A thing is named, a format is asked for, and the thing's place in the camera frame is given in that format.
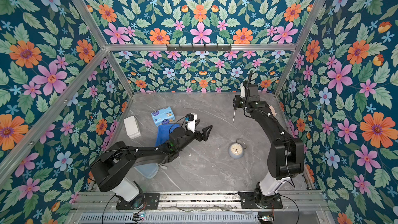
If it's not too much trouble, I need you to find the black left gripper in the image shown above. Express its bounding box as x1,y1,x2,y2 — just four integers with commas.
176,123,213,152

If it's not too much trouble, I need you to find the black yellow screwdriver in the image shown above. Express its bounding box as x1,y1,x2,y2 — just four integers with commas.
232,95,240,122

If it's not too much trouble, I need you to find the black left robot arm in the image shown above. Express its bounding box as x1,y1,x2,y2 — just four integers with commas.
90,93,258,192

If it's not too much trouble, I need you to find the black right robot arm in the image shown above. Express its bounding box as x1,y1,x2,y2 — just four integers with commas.
233,81,305,208

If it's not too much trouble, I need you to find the blue plastic bin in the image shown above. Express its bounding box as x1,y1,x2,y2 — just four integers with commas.
155,124,180,147

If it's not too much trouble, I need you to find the blue tissue box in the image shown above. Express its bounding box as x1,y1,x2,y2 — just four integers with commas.
151,106,176,127

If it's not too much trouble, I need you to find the light blue container lid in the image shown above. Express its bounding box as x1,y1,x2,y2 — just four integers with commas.
134,163,159,179

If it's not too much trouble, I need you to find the white rectangular box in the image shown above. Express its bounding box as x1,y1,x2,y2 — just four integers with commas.
123,116,141,140

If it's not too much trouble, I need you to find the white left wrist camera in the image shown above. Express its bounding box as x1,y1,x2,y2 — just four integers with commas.
185,113,198,133

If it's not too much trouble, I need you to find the black hook rail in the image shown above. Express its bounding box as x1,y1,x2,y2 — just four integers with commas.
166,44,232,52

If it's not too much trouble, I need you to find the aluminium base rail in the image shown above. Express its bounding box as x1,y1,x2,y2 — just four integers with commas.
66,190,335,224

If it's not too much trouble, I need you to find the aluminium frame post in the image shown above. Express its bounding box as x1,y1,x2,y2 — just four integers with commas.
273,0,338,96

